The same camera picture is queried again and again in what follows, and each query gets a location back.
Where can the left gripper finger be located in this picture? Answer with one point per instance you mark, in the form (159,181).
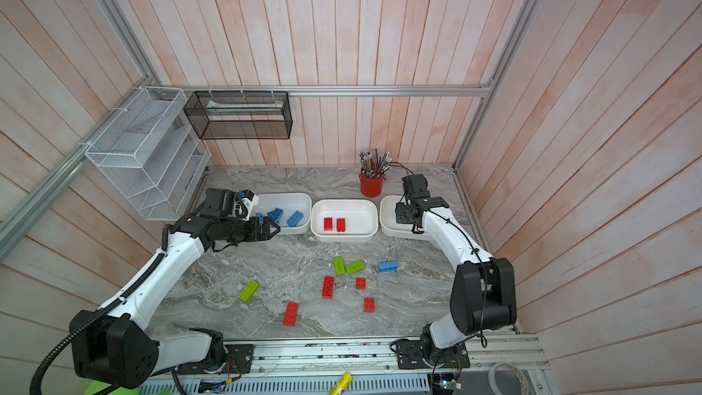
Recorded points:
(269,225)
(267,235)

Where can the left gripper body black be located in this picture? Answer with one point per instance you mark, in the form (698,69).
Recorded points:
(246,230)

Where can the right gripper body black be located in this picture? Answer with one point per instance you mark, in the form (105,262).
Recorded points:
(402,215)

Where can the blue lego top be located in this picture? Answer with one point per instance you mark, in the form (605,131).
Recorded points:
(275,215)

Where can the red square lego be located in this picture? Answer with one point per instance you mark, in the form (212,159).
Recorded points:
(341,225)
(328,224)

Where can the green lego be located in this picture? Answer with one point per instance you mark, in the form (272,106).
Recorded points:
(339,266)
(355,267)
(248,291)

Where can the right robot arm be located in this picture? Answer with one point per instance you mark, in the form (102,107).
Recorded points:
(483,295)

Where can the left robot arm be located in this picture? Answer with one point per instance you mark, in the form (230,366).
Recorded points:
(111,345)

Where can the right white bin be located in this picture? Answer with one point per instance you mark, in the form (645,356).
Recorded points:
(389,225)

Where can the white bin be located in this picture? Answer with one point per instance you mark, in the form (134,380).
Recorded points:
(289,203)
(361,217)
(389,225)

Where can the left white bin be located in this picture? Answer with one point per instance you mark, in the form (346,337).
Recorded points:
(289,203)

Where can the red pencil cup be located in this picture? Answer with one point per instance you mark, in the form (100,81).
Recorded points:
(371,187)

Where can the pencils bundle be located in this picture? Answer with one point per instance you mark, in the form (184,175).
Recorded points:
(374,165)

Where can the middle white bin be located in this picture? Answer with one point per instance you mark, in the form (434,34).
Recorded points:
(361,217)

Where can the red long lego bottom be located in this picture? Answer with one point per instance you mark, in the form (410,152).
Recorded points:
(291,313)

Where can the red long lego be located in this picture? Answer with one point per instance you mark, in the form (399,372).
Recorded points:
(328,287)
(291,313)

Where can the red long lego center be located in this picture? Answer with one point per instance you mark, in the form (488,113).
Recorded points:
(328,287)

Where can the small red lego lower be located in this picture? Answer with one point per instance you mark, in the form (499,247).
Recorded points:
(369,305)

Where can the yellow tool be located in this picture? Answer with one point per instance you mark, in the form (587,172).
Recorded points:
(343,385)

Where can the green ball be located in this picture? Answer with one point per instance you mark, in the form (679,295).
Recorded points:
(97,387)

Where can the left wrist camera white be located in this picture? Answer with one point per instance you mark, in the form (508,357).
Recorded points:
(244,204)

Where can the black mesh wall basket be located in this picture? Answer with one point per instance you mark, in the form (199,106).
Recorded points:
(240,115)

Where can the white wire wall shelf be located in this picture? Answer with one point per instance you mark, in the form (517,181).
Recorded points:
(152,161)

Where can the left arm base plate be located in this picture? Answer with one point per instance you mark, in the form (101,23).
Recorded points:
(233,359)

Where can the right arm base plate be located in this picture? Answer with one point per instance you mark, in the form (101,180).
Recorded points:
(420,354)

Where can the aluminium front rail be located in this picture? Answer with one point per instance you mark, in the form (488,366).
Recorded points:
(372,355)

